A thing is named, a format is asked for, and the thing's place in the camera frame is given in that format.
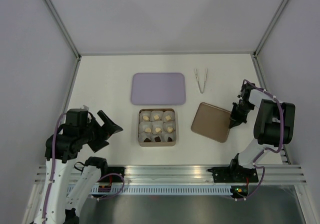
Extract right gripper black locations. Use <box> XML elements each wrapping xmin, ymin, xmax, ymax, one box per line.
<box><xmin>229</xmin><ymin>100</ymin><xmax>255</xmax><ymax>129</ymax></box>

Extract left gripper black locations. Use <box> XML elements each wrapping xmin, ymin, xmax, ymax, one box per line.
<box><xmin>79</xmin><ymin>110</ymin><xmax>123</xmax><ymax>152</ymax></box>

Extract gold tin lid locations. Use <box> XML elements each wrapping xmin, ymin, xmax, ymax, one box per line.
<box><xmin>190</xmin><ymin>102</ymin><xmax>231</xmax><ymax>143</ymax></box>

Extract metal tongs white tips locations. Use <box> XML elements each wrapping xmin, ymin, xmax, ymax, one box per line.
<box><xmin>193</xmin><ymin>68</ymin><xmax>209</xmax><ymax>94</ymax></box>

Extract white heart chocolate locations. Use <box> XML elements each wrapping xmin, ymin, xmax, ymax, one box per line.
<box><xmin>145</xmin><ymin>127</ymin><xmax>152</xmax><ymax>133</ymax></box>

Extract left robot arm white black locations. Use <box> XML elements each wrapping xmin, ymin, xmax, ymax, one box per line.
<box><xmin>33</xmin><ymin>108</ymin><xmax>125</xmax><ymax>224</ymax></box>

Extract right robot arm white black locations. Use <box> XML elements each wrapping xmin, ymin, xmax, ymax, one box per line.
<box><xmin>228</xmin><ymin>79</ymin><xmax>296</xmax><ymax>182</ymax></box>

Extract gold chocolate tin box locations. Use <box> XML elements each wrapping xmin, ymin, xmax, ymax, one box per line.
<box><xmin>137</xmin><ymin>108</ymin><xmax>178</xmax><ymax>147</ymax></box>

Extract white paper cup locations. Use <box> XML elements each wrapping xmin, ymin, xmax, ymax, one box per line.
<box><xmin>163</xmin><ymin>120</ymin><xmax>176</xmax><ymax>132</ymax></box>
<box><xmin>139</xmin><ymin>110</ymin><xmax>151</xmax><ymax>123</ymax></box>
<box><xmin>139</xmin><ymin>121</ymin><xmax>152</xmax><ymax>133</ymax></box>
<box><xmin>150</xmin><ymin>110</ymin><xmax>164</xmax><ymax>122</ymax></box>
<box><xmin>151</xmin><ymin>133</ymin><xmax>164</xmax><ymax>143</ymax></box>
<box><xmin>161</xmin><ymin>110</ymin><xmax>175</xmax><ymax>123</ymax></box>
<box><xmin>138</xmin><ymin>132</ymin><xmax>152</xmax><ymax>143</ymax></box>
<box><xmin>162</xmin><ymin>131</ymin><xmax>176</xmax><ymax>143</ymax></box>
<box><xmin>151</xmin><ymin>120</ymin><xmax>164</xmax><ymax>134</ymax></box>

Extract lavender plastic tray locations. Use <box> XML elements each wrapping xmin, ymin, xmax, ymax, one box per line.
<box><xmin>130</xmin><ymin>72</ymin><xmax>186</xmax><ymax>106</ymax></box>

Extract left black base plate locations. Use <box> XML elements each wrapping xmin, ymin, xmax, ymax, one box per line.
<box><xmin>99</xmin><ymin>166</ymin><xmax>126</xmax><ymax>184</ymax></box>

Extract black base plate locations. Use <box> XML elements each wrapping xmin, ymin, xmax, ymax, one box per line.
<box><xmin>99</xmin><ymin>166</ymin><xmax>126</xmax><ymax>184</ymax></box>
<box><xmin>207</xmin><ymin>166</ymin><xmax>259</xmax><ymax>184</ymax></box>

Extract white slotted cable duct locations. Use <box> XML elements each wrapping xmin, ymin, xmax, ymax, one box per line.
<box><xmin>87</xmin><ymin>185</ymin><xmax>233</xmax><ymax>195</ymax></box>

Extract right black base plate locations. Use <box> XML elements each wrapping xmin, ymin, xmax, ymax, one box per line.
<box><xmin>207</xmin><ymin>166</ymin><xmax>259</xmax><ymax>184</ymax></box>

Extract right aluminium frame post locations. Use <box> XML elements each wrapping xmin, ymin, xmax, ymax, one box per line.
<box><xmin>252</xmin><ymin>0</ymin><xmax>301</xmax><ymax>57</ymax></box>

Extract aluminium frame post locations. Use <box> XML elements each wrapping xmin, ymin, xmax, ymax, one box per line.
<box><xmin>33</xmin><ymin>0</ymin><xmax>82</xmax><ymax>60</ymax></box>
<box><xmin>252</xmin><ymin>0</ymin><xmax>301</xmax><ymax>57</ymax></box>

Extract aluminium mounting rail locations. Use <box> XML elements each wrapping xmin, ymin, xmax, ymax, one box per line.
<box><xmin>34</xmin><ymin>164</ymin><xmax>308</xmax><ymax>186</ymax></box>

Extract left aluminium frame post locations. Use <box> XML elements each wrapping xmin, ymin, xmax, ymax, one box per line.
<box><xmin>33</xmin><ymin>0</ymin><xmax>82</xmax><ymax>60</ymax></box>

